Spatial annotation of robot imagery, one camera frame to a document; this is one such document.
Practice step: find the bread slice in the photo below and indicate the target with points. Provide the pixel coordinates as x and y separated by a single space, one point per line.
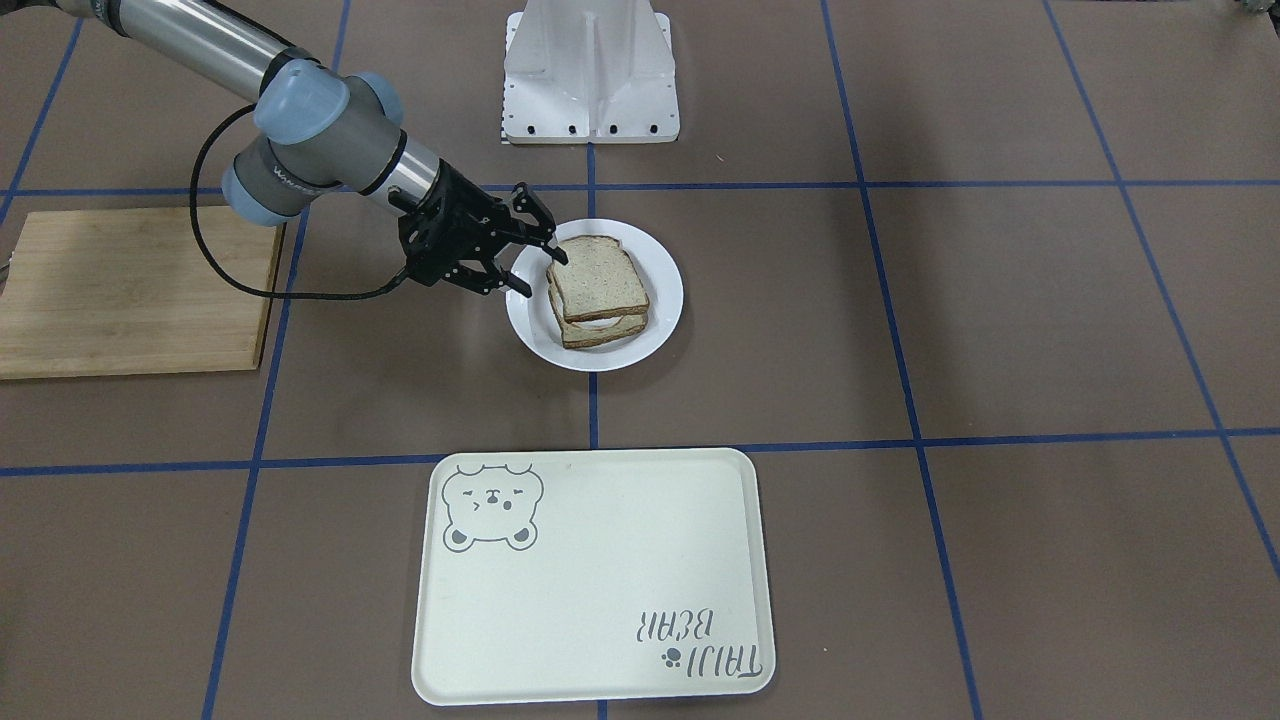
598 281
578 335

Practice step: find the bread slice under egg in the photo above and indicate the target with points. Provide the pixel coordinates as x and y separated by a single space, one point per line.
578 335

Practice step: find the wooden cutting board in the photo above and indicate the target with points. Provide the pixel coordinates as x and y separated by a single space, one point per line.
121 292

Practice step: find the cream bear serving tray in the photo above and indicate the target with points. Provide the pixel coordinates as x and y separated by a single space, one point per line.
592 575

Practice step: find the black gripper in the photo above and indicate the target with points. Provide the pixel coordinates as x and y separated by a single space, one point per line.
457 206

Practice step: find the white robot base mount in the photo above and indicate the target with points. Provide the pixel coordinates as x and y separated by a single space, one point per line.
589 72

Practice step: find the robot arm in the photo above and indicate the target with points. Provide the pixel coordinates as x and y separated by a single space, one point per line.
320 132

